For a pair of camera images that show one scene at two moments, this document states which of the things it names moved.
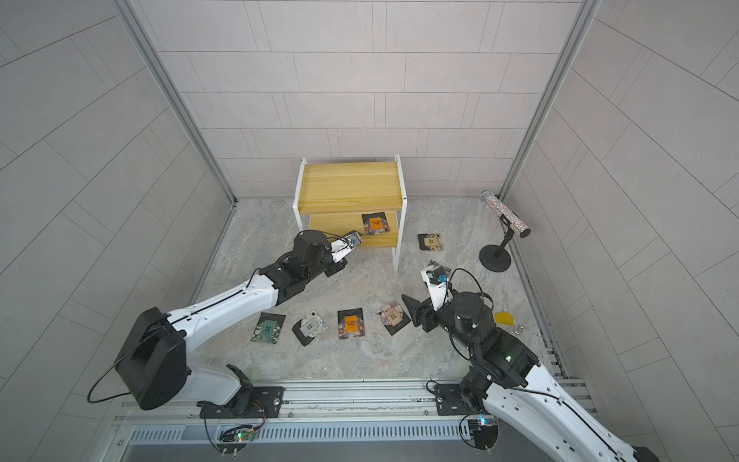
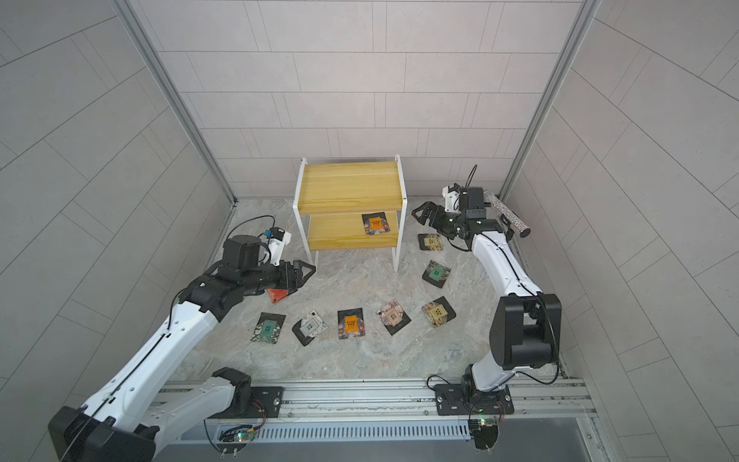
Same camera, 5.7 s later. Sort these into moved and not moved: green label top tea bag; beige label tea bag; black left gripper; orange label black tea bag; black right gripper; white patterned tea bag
Moved: black left gripper; black right gripper
Not moved: beige label tea bag; orange label black tea bag; green label top tea bag; white patterned tea bag
